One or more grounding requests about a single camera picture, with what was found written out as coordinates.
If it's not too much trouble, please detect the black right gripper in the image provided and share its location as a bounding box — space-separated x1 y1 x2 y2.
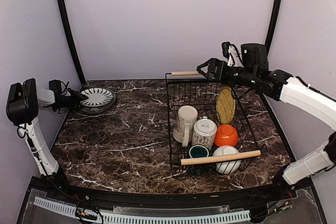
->
197 57 258 87

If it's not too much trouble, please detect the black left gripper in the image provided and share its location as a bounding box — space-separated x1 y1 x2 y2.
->
52 89 89 113

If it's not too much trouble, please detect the grey reindeer snowflake plate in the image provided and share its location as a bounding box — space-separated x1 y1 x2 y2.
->
81 89 116 114

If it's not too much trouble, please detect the white plate with black stripes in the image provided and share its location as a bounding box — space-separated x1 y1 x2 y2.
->
81 88 115 108

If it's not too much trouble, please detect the yellow woven plate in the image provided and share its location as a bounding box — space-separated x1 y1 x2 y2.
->
216 87 236 124

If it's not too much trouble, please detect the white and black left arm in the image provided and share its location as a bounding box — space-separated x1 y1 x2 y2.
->
6 78 88 201

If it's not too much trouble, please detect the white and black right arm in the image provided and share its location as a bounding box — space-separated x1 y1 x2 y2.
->
196 41 335 200

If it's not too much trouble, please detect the white mug with grey pattern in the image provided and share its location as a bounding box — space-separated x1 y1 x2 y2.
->
173 105 198 147

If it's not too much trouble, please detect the white cup with black characters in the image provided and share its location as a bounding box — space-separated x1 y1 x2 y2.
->
192 116 217 150

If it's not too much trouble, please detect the orange bowl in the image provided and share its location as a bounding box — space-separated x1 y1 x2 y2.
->
214 124 239 147

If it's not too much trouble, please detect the dark green cup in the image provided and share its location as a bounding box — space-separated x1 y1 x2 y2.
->
188 145 209 158

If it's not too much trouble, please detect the white bowl with black stripes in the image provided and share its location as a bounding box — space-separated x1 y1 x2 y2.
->
212 145 242 174

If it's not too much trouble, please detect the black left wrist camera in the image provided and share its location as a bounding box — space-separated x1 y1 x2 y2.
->
49 80 69 97

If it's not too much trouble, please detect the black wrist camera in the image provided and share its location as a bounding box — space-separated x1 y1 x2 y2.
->
49 80 69 97
222 41 235 67

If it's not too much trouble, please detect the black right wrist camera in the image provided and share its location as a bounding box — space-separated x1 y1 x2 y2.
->
222 41 235 67

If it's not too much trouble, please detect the black wire dish rack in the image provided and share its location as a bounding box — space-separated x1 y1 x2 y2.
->
165 72 267 177

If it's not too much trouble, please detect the white slotted cable duct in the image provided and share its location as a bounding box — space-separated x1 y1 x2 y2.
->
33 197 251 224

